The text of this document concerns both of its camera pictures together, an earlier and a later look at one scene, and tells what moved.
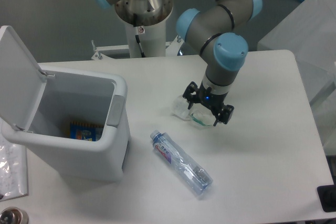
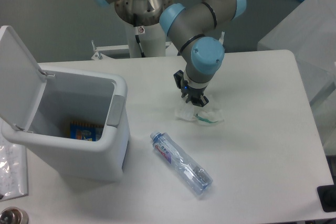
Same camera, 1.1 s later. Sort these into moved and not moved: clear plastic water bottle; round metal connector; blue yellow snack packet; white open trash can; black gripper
Moved: black gripper
Not moved: round metal connector; white open trash can; clear plastic water bottle; blue yellow snack packet
